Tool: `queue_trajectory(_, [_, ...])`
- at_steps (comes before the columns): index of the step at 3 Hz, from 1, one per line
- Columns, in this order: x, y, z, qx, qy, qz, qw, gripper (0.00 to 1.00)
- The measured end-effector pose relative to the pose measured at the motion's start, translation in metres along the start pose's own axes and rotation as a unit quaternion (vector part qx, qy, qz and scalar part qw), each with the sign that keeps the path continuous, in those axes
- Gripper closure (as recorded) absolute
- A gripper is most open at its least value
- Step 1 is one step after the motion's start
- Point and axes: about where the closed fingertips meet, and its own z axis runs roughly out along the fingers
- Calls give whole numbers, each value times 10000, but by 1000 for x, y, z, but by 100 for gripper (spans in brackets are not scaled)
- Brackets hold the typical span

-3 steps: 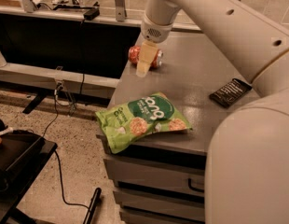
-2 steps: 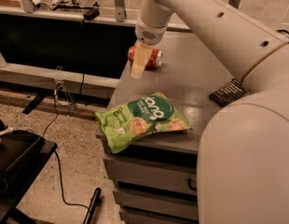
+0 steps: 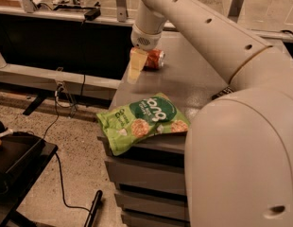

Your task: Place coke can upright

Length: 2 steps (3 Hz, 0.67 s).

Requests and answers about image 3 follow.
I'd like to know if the grey low shelf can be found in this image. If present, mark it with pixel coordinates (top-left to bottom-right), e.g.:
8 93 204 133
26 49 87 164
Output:
0 64 120 100

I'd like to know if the grey metal bracket middle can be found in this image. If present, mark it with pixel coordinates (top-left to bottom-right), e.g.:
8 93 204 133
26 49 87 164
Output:
115 0 128 23

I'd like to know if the black power adapter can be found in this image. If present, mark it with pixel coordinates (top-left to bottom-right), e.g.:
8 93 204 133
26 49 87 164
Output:
84 8 101 21

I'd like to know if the black side table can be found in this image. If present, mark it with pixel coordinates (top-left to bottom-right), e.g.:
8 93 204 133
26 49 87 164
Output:
0 121 58 227

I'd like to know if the grey metal bracket right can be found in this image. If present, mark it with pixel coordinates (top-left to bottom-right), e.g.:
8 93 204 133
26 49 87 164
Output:
228 0 244 17

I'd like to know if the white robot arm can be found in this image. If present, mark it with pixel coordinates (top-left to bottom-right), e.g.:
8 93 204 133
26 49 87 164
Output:
131 0 293 227

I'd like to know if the green rice chips bag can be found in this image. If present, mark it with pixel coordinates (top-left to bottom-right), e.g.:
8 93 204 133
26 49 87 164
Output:
96 93 190 156

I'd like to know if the black floor cable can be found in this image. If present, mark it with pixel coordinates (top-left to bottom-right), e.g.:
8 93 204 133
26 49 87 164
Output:
42 74 93 213

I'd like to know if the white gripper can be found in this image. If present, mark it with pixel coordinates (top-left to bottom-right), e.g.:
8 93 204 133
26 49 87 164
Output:
128 1 166 84

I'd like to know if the orange soda can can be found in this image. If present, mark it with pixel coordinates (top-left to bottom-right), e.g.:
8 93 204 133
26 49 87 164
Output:
145 48 165 70

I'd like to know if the black table leg foot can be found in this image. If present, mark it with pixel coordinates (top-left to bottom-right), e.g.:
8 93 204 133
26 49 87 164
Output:
84 190 103 227

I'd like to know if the grey drawer cabinet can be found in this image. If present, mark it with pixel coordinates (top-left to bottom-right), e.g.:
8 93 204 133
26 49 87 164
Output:
98 31 227 227

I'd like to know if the black snack bar wrapper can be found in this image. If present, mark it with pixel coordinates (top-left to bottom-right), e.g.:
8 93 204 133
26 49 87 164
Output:
212 86 234 100

